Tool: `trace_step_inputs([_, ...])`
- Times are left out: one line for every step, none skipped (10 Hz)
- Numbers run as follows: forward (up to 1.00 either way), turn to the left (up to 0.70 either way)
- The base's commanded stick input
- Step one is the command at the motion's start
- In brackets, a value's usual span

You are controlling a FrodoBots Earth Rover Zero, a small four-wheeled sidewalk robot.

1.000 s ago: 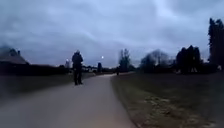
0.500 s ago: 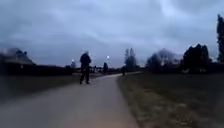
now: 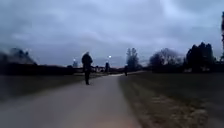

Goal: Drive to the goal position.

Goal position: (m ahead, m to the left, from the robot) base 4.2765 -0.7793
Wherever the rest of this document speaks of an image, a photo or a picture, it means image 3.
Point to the small dark tree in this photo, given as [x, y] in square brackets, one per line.
[107, 67]

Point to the street lamp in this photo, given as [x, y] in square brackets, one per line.
[74, 60]
[109, 57]

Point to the person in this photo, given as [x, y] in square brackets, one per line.
[125, 70]
[87, 65]

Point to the slender tree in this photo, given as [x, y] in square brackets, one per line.
[132, 61]

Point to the grey asphalt path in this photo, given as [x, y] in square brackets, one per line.
[93, 106]

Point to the bare tree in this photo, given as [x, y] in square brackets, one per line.
[165, 60]

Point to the dark hedge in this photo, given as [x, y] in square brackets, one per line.
[43, 69]

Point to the grass field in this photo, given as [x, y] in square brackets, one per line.
[180, 93]

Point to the grass verge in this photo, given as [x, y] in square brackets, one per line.
[33, 85]

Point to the dark tree clump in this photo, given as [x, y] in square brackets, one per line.
[200, 58]

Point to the house with pale gable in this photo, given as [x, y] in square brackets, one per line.
[20, 59]

